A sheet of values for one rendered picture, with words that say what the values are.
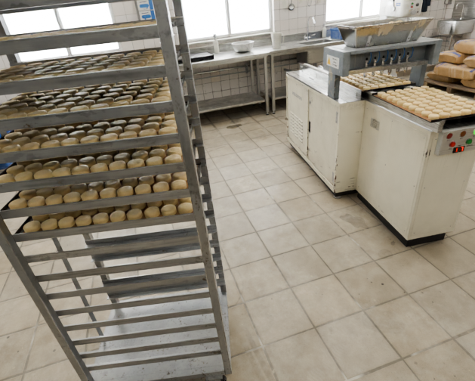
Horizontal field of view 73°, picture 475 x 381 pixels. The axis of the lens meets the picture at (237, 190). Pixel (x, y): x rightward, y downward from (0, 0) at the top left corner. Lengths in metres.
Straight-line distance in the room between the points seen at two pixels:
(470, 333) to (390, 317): 0.37
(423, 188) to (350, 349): 1.02
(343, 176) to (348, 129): 0.40
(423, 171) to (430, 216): 0.36
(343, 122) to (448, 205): 0.88
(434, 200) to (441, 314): 0.66
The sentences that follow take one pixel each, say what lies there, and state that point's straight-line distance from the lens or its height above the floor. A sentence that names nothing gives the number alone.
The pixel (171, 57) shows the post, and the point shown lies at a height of 1.44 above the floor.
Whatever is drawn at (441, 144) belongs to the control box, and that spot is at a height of 0.77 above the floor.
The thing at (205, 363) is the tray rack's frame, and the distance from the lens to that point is 1.67.
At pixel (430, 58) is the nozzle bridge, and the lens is 2.83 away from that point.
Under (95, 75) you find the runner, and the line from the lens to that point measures 0.93.
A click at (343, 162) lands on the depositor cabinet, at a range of 2.71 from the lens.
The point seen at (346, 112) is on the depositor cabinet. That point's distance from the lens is 2.55.
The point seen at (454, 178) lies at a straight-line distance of 2.33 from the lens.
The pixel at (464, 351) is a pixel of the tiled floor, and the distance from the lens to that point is 2.05.
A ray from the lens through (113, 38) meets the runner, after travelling 0.90.
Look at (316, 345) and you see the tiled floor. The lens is 1.87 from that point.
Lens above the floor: 1.55
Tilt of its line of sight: 31 degrees down
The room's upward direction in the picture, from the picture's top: 6 degrees counter-clockwise
